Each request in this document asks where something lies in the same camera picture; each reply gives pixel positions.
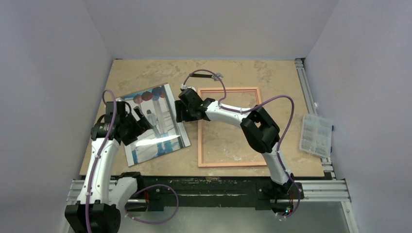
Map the glossy printed photo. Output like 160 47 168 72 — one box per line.
116 83 191 166

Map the pink picture frame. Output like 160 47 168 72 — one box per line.
197 87 266 168

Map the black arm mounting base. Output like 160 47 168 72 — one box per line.
119 172 305 214

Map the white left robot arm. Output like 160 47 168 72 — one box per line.
65 101 152 233

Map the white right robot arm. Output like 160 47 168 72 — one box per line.
175 88 297 198

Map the black adjustable wrench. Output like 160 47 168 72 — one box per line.
190 73 223 81

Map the clear plastic parts box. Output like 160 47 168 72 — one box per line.
299 114 334 158

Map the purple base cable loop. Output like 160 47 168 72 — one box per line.
124 183 180 225

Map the aluminium rail frame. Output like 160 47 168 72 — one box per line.
59 58 361 233

